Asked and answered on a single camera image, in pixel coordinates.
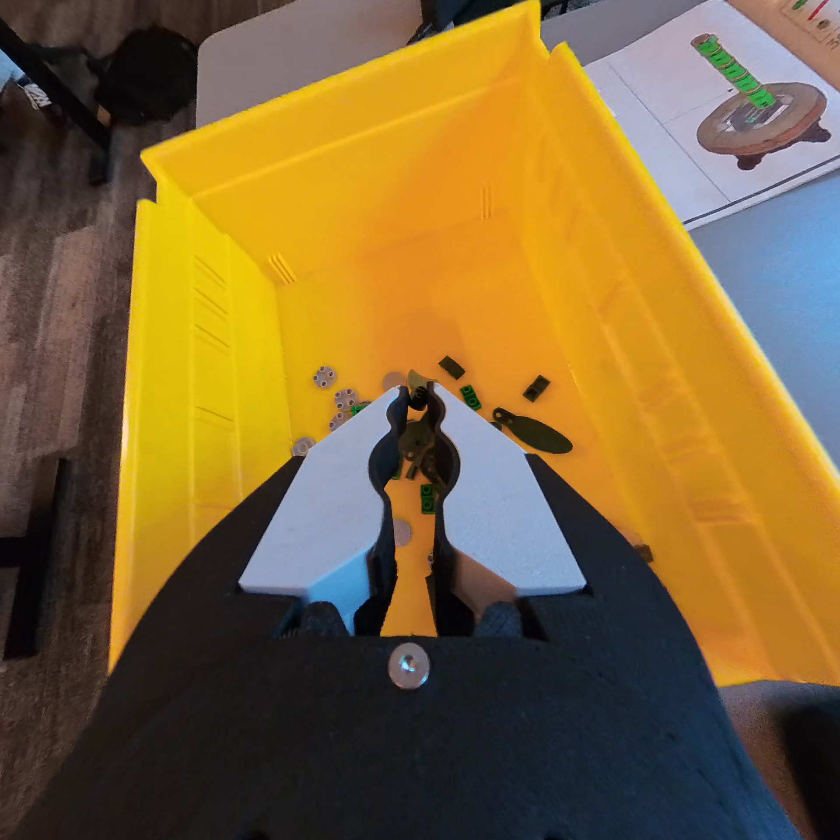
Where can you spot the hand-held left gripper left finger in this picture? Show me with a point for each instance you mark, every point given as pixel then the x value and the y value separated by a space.
pixel 321 512

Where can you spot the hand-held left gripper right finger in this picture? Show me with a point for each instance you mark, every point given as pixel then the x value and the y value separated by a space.
pixel 505 512

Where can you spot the dark green leaf piece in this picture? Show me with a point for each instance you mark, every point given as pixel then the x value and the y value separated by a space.
pixel 538 434
pixel 415 439

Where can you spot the yellow plastic bin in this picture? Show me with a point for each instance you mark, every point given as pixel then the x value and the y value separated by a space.
pixel 407 275

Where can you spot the grey round studded plate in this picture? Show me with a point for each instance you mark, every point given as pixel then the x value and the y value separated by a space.
pixel 339 420
pixel 324 376
pixel 346 397
pixel 302 446

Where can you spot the tan round tile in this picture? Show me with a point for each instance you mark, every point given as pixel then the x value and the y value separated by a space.
pixel 392 379
pixel 401 531

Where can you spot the black slope brick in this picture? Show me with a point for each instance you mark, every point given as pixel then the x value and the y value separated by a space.
pixel 451 366
pixel 536 388

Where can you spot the small brown brick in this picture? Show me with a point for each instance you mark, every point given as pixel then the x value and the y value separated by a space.
pixel 643 552

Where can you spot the olive leaf piece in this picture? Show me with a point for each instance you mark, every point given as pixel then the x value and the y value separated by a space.
pixel 420 377

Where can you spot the instruction booklet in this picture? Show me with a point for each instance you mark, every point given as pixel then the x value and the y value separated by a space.
pixel 656 118

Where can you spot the black round stool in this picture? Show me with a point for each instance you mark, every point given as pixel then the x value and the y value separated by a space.
pixel 148 75

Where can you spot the black table leg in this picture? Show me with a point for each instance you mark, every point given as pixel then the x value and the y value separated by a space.
pixel 65 105

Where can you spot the black furniture frame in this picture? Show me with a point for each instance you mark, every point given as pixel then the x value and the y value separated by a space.
pixel 29 590

